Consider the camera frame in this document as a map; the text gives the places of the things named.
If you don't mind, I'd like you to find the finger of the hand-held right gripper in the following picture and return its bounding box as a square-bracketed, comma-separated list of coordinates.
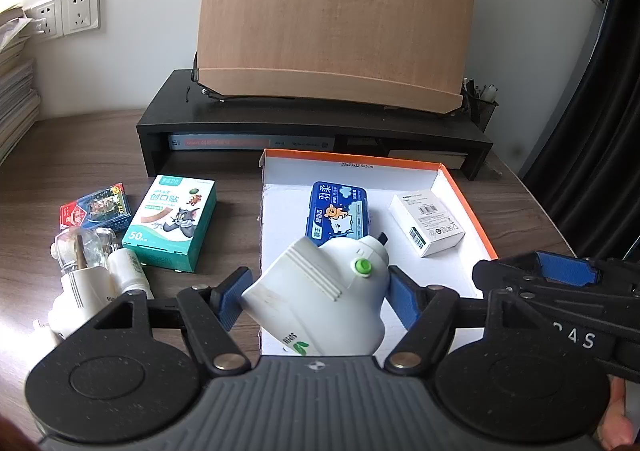
[535, 251, 640, 294]
[471, 255, 621, 317]

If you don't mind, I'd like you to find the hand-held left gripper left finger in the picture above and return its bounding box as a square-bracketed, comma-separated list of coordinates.
[95, 267, 251, 379]

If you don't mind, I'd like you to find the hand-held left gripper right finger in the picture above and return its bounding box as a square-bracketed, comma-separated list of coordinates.
[382, 265, 495, 376]

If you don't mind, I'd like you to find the orange and white cardboard box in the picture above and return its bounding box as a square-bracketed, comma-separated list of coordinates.
[257, 148, 501, 357]

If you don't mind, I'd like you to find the white plug-in device green button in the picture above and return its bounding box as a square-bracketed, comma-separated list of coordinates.
[241, 233, 391, 357]

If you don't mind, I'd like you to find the green cartoon bandage box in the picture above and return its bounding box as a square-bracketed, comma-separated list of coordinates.
[121, 174, 217, 274]

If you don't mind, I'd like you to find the small white plastic bottle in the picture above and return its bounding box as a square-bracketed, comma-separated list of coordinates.
[106, 248, 153, 299]

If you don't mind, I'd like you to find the person's right hand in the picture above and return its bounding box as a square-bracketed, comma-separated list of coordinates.
[597, 375, 640, 451]

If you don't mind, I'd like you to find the small white carton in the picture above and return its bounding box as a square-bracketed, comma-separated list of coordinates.
[389, 190, 466, 258]

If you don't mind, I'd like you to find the blue cartoon tin box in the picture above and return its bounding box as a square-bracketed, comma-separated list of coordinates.
[306, 181, 372, 249]

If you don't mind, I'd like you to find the white striped plug-in device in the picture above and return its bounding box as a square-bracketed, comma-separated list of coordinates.
[32, 266, 121, 339]

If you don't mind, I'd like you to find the book with red-blue spine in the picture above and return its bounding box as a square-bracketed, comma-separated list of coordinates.
[169, 134, 273, 150]

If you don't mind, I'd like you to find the playing card pack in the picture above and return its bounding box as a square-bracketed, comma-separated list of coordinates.
[59, 182, 132, 232]

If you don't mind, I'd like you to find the black mesh pen holder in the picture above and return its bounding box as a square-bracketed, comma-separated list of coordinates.
[460, 78, 500, 132]

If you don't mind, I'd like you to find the grey book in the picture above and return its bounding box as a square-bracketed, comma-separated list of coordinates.
[272, 136, 333, 150]

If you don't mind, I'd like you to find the black monitor riser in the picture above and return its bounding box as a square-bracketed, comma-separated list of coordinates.
[136, 68, 493, 180]

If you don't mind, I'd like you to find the wooden book stand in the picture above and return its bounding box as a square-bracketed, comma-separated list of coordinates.
[192, 0, 478, 119]

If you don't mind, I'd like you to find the stack of books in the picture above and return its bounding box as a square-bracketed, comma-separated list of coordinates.
[0, 6, 41, 167]

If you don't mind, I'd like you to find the white wall socket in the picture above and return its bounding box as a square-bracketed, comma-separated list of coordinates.
[25, 0, 63, 39]
[61, 0, 101, 36]

